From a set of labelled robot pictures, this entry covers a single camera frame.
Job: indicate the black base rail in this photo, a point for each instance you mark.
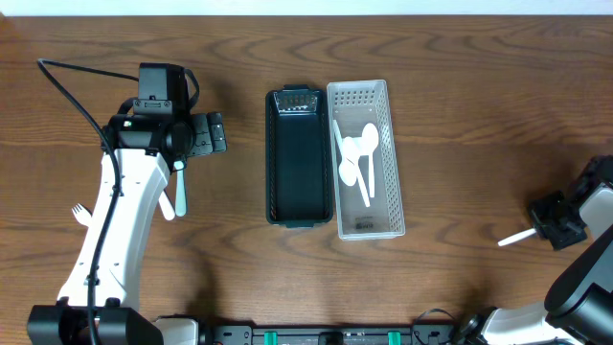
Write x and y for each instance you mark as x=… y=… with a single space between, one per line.
x=437 y=333

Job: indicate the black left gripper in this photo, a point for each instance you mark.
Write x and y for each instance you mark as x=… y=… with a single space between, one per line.
x=211 y=132

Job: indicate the clear perforated plastic basket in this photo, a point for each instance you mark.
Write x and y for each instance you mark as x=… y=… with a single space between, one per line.
x=353 y=104

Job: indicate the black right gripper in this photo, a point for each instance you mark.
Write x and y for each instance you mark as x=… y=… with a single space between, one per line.
x=554 y=222

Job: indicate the mint green plastic utensil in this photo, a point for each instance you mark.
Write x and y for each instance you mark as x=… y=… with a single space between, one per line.
x=181 y=205

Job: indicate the dark green plastic tray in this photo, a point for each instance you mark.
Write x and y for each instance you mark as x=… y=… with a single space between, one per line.
x=299 y=190

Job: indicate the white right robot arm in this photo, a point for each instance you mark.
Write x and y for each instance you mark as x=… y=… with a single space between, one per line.
x=578 y=306

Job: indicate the white plastic fork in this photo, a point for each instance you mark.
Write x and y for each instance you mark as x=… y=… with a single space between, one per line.
x=81 y=214

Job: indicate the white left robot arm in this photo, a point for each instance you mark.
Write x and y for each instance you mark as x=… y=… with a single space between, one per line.
x=99 y=302

